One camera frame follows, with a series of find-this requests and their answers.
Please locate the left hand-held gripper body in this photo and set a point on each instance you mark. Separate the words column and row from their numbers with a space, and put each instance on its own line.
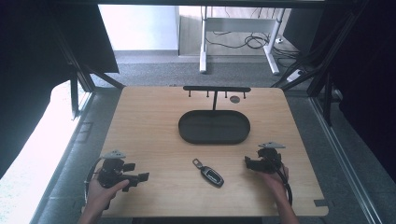
column 111, row 174

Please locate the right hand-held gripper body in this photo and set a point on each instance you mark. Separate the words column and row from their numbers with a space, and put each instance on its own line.
column 269, row 158

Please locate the black car key fob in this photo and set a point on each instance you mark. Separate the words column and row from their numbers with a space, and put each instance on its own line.
column 210, row 174

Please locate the black key rack with tray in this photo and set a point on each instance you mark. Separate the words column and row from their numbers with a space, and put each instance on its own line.
column 214, row 126

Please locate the person's left hand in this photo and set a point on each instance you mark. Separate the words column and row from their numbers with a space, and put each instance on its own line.
column 101, row 196

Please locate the person's right hand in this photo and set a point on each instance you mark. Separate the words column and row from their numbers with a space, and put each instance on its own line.
column 275, row 182

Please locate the round grey table grommet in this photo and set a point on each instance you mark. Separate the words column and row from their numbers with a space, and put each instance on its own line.
column 234, row 99

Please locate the grey tape strip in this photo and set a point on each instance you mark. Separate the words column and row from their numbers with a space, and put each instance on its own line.
column 320, row 202

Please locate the white power strip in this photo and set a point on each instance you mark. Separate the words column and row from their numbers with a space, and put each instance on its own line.
column 294, row 75

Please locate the black curtain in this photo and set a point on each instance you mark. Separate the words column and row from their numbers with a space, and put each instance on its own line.
column 37, row 46
column 367, row 77

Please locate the aluminium floor rail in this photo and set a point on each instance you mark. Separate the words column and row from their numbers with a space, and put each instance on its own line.
column 345, row 161

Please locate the black metal frame strut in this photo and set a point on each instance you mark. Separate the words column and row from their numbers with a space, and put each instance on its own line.
column 81, row 74
column 323, row 62

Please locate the white desk frame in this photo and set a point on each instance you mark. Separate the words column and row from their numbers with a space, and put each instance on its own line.
column 239, row 25

